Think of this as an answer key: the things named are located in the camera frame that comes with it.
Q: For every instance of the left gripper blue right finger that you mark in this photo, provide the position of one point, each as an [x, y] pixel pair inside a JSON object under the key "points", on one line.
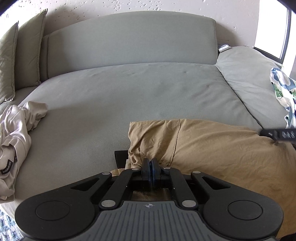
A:
{"points": [[172, 180]]}

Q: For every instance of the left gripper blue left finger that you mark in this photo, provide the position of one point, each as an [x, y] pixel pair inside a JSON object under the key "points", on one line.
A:
{"points": [[129, 181]]}

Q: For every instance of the tan khaki trousers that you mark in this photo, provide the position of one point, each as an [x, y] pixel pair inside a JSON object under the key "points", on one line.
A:
{"points": [[235, 154]]}

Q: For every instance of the blue green patterned white cloth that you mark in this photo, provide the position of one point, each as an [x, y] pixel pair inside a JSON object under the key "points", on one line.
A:
{"points": [[284, 89]]}

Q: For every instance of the large grey floor cushion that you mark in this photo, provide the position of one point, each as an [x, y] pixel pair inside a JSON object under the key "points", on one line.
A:
{"points": [[247, 72]]}

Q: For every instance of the small silver box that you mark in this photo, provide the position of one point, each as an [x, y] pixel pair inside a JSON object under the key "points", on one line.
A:
{"points": [[223, 48]]}

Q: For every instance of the blue white patterned rug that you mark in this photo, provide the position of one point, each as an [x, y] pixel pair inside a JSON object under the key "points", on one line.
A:
{"points": [[9, 231]]}

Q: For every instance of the white grey garment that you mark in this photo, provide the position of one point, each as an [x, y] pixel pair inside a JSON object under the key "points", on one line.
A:
{"points": [[16, 122]]}

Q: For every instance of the grey green sofa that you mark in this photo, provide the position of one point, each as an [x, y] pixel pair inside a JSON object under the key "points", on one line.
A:
{"points": [[98, 75]]}

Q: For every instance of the rear grey back pillow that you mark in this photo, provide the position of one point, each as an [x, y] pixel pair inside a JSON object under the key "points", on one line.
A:
{"points": [[30, 34]]}

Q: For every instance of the grey pillow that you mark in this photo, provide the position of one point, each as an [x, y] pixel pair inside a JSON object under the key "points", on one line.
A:
{"points": [[8, 53], [30, 34]]}

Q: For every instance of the front grey back pillow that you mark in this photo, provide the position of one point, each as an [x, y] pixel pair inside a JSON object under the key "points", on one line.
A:
{"points": [[8, 53]]}

